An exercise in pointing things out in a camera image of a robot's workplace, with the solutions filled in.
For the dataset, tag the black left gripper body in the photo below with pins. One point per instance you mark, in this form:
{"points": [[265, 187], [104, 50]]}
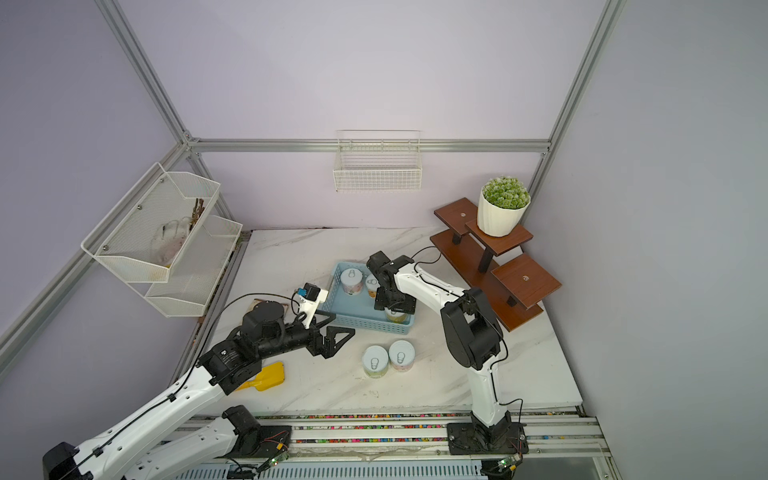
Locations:
{"points": [[314, 344]]}

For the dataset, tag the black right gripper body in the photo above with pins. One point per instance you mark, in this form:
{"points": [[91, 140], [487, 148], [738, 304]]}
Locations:
{"points": [[395, 300]]}

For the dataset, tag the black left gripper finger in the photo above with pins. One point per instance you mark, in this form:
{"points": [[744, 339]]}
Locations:
{"points": [[321, 320], [335, 338]]}

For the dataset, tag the yellow can end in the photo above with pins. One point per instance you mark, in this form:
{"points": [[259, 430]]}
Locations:
{"points": [[396, 316]]}

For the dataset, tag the yellow label can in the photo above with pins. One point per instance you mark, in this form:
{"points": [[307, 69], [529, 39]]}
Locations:
{"points": [[372, 285]]}

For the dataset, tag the pink label can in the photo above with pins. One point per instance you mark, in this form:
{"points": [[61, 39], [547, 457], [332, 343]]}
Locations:
{"points": [[402, 355], [351, 280]]}

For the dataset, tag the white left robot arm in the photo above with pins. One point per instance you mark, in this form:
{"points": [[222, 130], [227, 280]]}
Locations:
{"points": [[134, 448]]}

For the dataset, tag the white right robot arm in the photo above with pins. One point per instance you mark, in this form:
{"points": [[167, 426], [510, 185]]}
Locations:
{"points": [[475, 341]]}

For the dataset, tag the light blue plastic basket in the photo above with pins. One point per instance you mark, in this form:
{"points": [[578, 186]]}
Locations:
{"points": [[358, 311]]}

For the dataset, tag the green label can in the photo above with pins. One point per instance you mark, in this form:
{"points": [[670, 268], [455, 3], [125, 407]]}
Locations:
{"points": [[375, 361]]}

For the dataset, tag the yellow plastic scoop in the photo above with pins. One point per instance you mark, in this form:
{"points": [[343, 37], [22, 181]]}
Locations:
{"points": [[269, 377]]}

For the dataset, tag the brown wooden tiered stand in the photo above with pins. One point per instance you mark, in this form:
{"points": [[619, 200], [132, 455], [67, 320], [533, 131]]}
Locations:
{"points": [[516, 288]]}

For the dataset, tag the white pot green plant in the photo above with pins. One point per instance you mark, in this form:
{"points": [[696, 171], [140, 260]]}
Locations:
{"points": [[503, 201]]}

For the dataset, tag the clear glove in rack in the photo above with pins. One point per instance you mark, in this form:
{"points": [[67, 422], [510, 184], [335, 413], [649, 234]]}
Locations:
{"points": [[168, 240]]}

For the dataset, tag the white mesh two-tier rack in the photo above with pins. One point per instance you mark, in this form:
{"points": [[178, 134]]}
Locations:
{"points": [[121, 241]]}

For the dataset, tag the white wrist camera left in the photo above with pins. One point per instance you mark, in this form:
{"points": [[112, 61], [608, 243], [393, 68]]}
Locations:
{"points": [[310, 297]]}

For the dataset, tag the white wire wall basket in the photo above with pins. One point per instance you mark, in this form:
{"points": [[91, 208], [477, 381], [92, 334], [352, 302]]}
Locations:
{"points": [[378, 161]]}

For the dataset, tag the aluminium frame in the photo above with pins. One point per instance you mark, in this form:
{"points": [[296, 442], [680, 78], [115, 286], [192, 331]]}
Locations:
{"points": [[17, 340]]}

